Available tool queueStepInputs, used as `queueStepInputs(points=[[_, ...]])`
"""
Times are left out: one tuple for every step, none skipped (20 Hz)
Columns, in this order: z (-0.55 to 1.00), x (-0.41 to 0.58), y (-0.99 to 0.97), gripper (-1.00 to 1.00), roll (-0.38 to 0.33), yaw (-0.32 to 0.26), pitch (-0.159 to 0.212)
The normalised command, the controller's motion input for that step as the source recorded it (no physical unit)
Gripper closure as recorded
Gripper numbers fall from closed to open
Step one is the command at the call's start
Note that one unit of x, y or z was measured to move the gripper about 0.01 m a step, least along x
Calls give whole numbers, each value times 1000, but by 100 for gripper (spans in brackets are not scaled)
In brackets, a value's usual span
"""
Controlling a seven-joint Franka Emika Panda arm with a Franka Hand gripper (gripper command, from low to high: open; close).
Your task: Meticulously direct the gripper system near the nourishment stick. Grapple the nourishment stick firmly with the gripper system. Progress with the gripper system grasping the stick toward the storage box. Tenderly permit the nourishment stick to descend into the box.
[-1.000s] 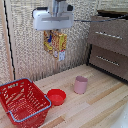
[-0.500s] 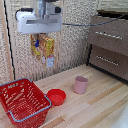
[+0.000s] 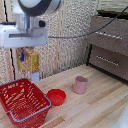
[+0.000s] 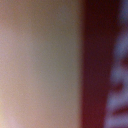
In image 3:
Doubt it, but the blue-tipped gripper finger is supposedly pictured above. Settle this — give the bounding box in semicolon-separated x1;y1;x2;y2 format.
19;49;26;63

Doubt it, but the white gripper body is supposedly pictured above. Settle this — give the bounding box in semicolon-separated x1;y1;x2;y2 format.
0;21;49;50

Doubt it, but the colourful snack box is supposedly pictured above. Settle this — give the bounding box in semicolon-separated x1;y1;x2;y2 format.
15;46;41;84

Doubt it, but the red plastic shopping basket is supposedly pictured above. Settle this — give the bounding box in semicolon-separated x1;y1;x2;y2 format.
0;77;53;128

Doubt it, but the red plastic bowl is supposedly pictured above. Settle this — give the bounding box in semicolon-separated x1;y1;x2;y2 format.
46;88;67;107

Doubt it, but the pink plastic cup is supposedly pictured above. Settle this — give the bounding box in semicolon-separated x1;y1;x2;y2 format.
73;75;89;95

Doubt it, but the brown wooden drawer cabinet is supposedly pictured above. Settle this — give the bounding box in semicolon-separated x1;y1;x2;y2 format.
86;9;128;83

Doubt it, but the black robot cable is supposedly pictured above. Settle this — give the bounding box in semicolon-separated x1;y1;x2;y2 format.
47;5;128;40

